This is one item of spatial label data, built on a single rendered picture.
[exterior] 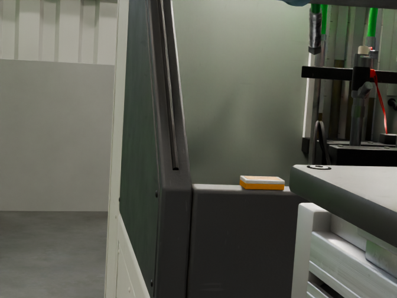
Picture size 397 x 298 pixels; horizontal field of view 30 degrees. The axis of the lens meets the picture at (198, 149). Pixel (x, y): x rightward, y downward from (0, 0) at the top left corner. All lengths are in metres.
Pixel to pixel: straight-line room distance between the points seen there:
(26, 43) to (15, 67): 0.17
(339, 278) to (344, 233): 0.04
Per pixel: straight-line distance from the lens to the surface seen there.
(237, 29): 1.44
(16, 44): 5.00
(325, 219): 0.60
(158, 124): 0.95
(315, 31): 1.10
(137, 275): 1.11
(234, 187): 0.92
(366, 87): 1.18
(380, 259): 0.51
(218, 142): 1.44
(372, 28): 1.39
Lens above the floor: 1.11
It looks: 7 degrees down
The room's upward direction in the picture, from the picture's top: 3 degrees clockwise
